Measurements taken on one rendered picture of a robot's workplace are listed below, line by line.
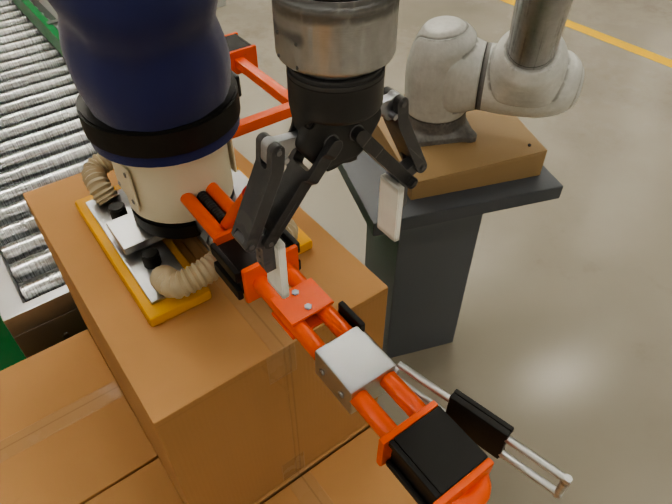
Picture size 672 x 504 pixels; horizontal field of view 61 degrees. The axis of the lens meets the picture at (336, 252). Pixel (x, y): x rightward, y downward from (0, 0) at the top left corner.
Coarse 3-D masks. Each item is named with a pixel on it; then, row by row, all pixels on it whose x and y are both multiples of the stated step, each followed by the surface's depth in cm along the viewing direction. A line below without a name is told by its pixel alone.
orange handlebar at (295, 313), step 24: (240, 120) 99; (264, 120) 100; (216, 192) 84; (288, 264) 74; (264, 288) 71; (312, 288) 70; (288, 312) 68; (312, 312) 68; (336, 312) 68; (312, 336) 66; (336, 336) 67; (384, 384) 62; (360, 408) 60; (408, 408) 60; (384, 432) 57; (480, 480) 54
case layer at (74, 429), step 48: (0, 384) 123; (48, 384) 123; (96, 384) 123; (0, 432) 115; (48, 432) 115; (96, 432) 115; (144, 432) 115; (0, 480) 108; (48, 480) 108; (96, 480) 108; (144, 480) 108; (288, 480) 108; (336, 480) 108; (384, 480) 108
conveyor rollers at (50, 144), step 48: (0, 0) 282; (0, 48) 244; (48, 48) 247; (0, 96) 214; (48, 96) 215; (0, 144) 190; (48, 144) 190; (0, 192) 171; (0, 240) 158; (48, 288) 145
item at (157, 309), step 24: (120, 192) 103; (96, 216) 98; (120, 216) 96; (168, 240) 95; (120, 264) 91; (144, 264) 89; (168, 264) 90; (144, 288) 86; (144, 312) 84; (168, 312) 84
